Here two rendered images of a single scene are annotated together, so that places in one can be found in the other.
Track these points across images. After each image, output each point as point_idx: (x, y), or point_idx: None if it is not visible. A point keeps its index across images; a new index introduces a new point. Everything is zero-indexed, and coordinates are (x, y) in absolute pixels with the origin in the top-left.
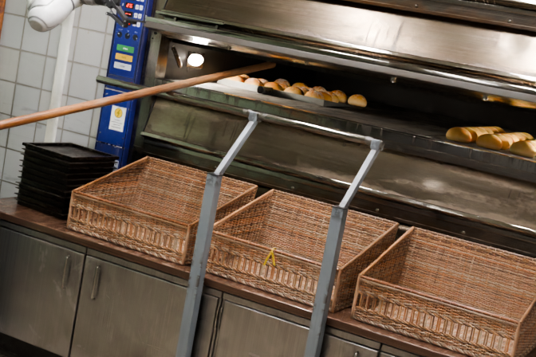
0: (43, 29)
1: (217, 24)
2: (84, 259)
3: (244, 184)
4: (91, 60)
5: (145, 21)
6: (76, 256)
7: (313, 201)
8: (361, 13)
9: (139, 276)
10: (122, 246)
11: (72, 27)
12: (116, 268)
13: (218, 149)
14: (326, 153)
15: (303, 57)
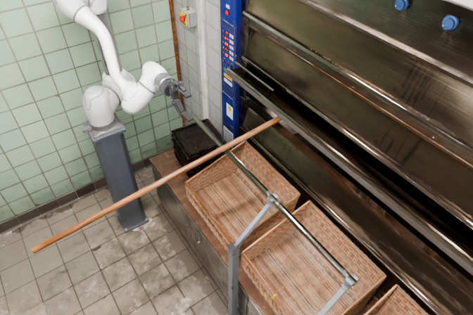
0: (132, 114)
1: (269, 88)
2: (192, 221)
3: (293, 188)
4: (215, 68)
5: (192, 119)
6: (189, 219)
7: (332, 224)
8: (381, 116)
9: (213, 251)
10: (207, 226)
11: (204, 43)
12: (204, 238)
13: (279, 158)
14: (344, 198)
15: (320, 150)
